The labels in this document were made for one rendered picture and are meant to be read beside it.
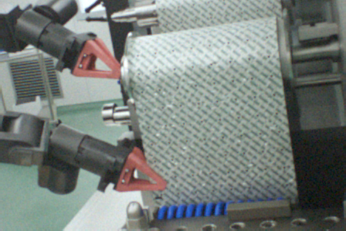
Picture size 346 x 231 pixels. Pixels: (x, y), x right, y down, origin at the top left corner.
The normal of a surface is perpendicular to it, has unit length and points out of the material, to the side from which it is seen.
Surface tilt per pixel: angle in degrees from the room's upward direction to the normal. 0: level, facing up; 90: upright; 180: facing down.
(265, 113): 90
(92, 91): 90
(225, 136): 90
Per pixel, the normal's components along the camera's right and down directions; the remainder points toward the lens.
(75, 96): -0.22, 0.25
